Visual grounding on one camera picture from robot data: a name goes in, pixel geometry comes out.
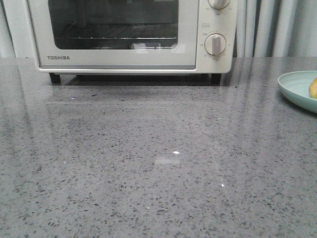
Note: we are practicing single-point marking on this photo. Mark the light green plate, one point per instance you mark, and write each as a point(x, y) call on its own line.
point(294, 86)

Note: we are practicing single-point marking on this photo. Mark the black oven front-right foot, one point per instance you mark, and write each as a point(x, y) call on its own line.
point(216, 78)

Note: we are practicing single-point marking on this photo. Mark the lower oven control knob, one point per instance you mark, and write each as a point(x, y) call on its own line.
point(215, 44)

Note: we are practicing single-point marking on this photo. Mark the upper oven control knob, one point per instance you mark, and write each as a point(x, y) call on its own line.
point(218, 4)

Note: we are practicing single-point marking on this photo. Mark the white Toshiba toaster oven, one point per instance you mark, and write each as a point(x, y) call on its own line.
point(210, 21)

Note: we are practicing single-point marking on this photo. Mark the glass oven door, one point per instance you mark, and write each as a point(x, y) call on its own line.
point(50, 17)

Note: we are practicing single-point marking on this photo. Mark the grey pleated curtain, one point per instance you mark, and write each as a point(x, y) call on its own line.
point(265, 28)

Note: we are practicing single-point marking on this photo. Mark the golden bread roll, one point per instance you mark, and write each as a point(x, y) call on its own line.
point(313, 89)

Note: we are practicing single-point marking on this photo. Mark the oven control knob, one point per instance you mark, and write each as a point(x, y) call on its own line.
point(218, 4)
point(215, 44)

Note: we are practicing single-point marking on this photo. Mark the black oven front-left foot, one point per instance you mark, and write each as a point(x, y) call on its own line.
point(55, 78)

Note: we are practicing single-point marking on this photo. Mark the metal oven wire rack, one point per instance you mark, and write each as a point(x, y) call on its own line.
point(118, 36)

